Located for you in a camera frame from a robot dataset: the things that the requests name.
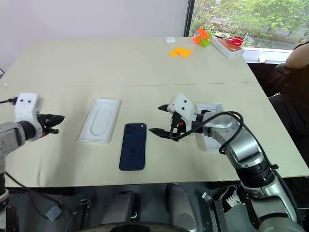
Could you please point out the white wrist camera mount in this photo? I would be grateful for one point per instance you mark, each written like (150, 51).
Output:
(25, 106)
(182, 106)

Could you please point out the black and white sneaker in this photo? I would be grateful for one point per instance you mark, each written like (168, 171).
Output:
(230, 198)

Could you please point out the white phone box tray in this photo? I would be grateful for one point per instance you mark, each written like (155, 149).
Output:
(100, 120)

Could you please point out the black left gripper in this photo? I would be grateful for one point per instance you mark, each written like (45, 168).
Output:
(42, 122)

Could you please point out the large orange toy brick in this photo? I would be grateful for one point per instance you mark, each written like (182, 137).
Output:
(203, 33)

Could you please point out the small orange toy brick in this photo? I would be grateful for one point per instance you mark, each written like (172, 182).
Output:
(196, 39)

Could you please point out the small grey box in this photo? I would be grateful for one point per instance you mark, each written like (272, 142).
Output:
(53, 213)

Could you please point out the dark window frame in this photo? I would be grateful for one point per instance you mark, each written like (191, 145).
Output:
(189, 17)

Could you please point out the white earbuds case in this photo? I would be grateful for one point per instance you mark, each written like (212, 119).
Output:
(170, 40)

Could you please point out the white phone box lid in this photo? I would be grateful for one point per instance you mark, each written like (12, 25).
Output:
(210, 145)

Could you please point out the small white sill fitting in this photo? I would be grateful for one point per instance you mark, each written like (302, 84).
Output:
(262, 57)

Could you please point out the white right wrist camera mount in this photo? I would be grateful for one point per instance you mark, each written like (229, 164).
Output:
(182, 106)

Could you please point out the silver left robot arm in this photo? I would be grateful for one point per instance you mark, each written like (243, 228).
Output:
(9, 135)

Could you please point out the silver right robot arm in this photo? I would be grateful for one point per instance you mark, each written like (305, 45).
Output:
(241, 142)

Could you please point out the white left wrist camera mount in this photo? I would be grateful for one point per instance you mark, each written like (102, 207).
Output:
(25, 106)

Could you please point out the black chair armrest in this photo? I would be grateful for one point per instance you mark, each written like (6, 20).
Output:
(283, 68)

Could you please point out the yellow toy brick cluster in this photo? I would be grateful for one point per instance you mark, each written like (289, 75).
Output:
(181, 52)

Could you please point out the green toy brick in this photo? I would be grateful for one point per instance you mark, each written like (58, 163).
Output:
(205, 42)

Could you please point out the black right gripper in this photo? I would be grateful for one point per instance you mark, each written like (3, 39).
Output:
(176, 128)

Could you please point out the white window sill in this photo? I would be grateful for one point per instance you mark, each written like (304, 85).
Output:
(270, 53)

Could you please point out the bystander in dark clothes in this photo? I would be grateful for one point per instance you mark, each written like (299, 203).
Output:
(297, 96)

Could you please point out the dark blue smartphone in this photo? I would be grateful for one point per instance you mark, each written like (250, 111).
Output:
(133, 149)

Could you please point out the grey rounded shape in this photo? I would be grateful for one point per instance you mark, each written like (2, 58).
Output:
(119, 207)
(179, 205)

